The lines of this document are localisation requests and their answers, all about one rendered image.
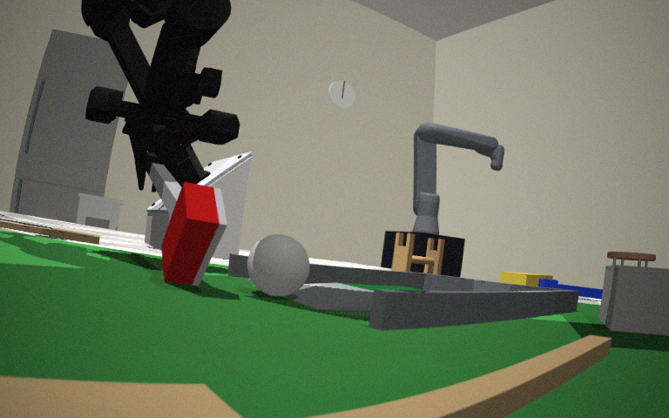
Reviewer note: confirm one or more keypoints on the green putting mat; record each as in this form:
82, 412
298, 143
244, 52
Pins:
77, 312

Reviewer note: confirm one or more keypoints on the olive yellow block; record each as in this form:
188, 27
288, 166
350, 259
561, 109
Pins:
523, 278

